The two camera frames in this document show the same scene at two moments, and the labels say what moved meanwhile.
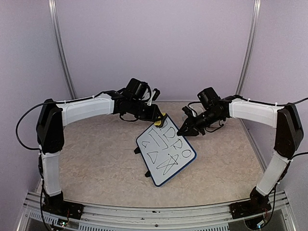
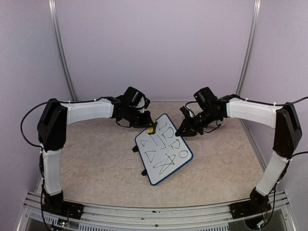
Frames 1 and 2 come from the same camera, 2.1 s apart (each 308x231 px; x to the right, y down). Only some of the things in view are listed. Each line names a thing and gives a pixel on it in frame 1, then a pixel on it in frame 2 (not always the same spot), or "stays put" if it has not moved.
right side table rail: x=260 y=156 stays put
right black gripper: x=193 y=129 stays put
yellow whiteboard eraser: x=159 y=122 to x=150 y=129
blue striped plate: x=221 y=122 stays put
